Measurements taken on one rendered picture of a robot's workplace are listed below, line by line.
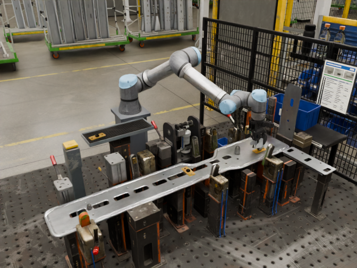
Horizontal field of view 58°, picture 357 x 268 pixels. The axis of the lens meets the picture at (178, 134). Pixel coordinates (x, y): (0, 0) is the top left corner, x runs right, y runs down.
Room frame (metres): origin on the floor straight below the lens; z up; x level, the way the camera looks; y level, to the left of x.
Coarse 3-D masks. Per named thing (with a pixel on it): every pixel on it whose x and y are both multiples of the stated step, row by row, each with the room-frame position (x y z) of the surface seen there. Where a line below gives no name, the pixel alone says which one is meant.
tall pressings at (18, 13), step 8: (16, 0) 9.93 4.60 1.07; (24, 0) 10.03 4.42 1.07; (40, 0) 10.01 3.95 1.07; (24, 8) 9.93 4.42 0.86; (40, 8) 9.98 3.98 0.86; (16, 16) 9.86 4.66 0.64; (32, 16) 10.05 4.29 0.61; (40, 16) 9.94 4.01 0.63; (24, 24) 9.85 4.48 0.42; (32, 24) 10.02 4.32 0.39; (40, 24) 9.86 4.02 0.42
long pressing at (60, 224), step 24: (240, 144) 1.70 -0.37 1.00; (168, 168) 1.44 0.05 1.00; (192, 168) 1.44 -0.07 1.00; (240, 168) 1.45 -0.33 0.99; (96, 192) 1.23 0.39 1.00; (120, 192) 1.23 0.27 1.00; (144, 192) 1.23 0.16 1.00; (168, 192) 1.24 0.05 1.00; (48, 216) 1.07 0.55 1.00; (96, 216) 1.07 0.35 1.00
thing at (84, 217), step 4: (84, 212) 0.97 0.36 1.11; (80, 216) 0.95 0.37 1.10; (84, 216) 0.96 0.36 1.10; (88, 216) 0.96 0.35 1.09; (80, 220) 0.95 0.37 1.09; (84, 220) 0.96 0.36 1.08; (88, 220) 0.97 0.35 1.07; (80, 224) 0.96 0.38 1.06; (84, 224) 0.96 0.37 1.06; (88, 224) 0.97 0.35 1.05
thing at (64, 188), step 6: (60, 180) 1.25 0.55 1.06; (66, 180) 1.25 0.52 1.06; (60, 186) 1.20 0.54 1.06; (66, 186) 1.20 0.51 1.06; (72, 186) 1.21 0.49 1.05; (60, 192) 1.17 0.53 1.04; (66, 192) 1.19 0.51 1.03; (72, 192) 1.20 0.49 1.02; (60, 198) 1.17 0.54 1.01; (66, 198) 1.19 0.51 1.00; (72, 198) 1.20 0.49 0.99; (60, 204) 1.19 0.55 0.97; (72, 216) 1.20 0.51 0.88
